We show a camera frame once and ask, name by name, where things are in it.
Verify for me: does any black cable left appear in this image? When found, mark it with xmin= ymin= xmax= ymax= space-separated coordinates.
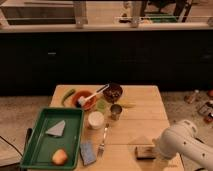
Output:
xmin=0 ymin=135 xmax=24 ymax=169

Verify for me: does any orange plate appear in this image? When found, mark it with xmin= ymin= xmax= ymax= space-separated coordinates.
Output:
xmin=71 ymin=90 xmax=97 ymax=111

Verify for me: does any white round container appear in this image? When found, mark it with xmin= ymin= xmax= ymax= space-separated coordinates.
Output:
xmin=88 ymin=111 xmax=104 ymax=129

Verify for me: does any orange fruit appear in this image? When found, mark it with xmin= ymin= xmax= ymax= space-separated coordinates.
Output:
xmin=52 ymin=149 xmax=68 ymax=165

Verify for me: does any black and tan eraser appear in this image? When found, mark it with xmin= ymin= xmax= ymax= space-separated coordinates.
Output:
xmin=135 ymin=146 xmax=155 ymax=160

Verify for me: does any white dish brush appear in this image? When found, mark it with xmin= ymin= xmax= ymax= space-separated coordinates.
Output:
xmin=77 ymin=84 xmax=109 ymax=107

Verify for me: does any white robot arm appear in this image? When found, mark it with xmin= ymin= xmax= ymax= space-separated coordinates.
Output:
xmin=155 ymin=120 xmax=213 ymax=171

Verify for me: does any silver fork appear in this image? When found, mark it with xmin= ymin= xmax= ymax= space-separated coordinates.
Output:
xmin=97 ymin=123 xmax=109 ymax=157

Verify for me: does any yellow corn cob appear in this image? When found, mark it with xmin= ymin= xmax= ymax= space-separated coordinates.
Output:
xmin=118 ymin=103 xmax=135 ymax=108

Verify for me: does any green plastic tray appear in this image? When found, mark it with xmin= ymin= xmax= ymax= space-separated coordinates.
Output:
xmin=20 ymin=107 xmax=84 ymax=171

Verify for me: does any grey triangular cloth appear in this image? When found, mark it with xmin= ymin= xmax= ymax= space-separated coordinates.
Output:
xmin=46 ymin=120 xmax=66 ymax=137

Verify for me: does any green pepper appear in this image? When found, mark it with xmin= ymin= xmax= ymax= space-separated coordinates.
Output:
xmin=61 ymin=89 xmax=76 ymax=106

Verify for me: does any blue sponge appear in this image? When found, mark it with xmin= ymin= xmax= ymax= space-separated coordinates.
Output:
xmin=80 ymin=141 xmax=96 ymax=166

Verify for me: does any dark brown bowl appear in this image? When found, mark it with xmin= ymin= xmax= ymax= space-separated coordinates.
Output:
xmin=103 ymin=83 xmax=123 ymax=103

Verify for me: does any small metal cup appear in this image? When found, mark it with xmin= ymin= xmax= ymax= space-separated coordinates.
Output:
xmin=110 ymin=104 xmax=122 ymax=120

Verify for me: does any light green cup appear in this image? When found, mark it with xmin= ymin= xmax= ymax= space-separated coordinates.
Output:
xmin=96 ymin=99 xmax=109 ymax=113

